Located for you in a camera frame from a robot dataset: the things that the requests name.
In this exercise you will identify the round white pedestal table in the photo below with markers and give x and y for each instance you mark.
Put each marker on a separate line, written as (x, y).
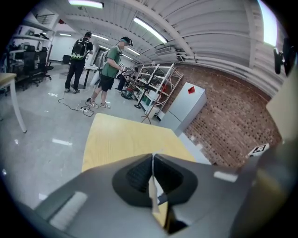
(86, 79)

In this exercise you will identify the wooden desk with white legs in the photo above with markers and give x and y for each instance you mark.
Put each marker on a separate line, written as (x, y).
(7, 77)

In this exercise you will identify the black green backpack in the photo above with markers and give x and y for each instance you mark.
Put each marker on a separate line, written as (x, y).
(79, 50)

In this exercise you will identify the grey refrigerator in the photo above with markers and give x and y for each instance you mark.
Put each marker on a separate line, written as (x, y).
(186, 109)

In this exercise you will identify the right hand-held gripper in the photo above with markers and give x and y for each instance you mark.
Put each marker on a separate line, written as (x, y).
(258, 150)

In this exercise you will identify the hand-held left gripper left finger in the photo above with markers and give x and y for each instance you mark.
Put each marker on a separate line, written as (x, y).
(97, 197)

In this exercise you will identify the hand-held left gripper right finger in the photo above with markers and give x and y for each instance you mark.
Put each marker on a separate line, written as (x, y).
(209, 197)

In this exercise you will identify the black round-base stand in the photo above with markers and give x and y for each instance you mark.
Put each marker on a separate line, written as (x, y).
(137, 106)

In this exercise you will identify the ceiling light tube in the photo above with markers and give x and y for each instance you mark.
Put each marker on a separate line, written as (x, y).
(149, 29)
(86, 4)
(267, 23)

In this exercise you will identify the white shelving rack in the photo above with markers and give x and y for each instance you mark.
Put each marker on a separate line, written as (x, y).
(152, 87)

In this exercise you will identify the red paper decoration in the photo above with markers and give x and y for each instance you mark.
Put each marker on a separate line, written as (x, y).
(191, 90)

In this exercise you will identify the cluster of black office chairs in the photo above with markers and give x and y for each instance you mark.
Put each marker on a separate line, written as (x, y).
(30, 65)

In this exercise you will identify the square wooden pedestal table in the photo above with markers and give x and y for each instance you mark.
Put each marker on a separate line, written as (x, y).
(130, 139)

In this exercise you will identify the white power strip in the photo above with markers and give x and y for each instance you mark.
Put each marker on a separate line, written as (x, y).
(85, 109)

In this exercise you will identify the ceiling air vent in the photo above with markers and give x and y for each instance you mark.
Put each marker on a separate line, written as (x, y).
(163, 50)

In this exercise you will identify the white tissue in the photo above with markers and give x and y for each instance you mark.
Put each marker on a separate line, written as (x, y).
(153, 188)

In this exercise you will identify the black white-rimmed shell pack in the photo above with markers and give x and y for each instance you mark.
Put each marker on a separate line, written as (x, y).
(95, 79)

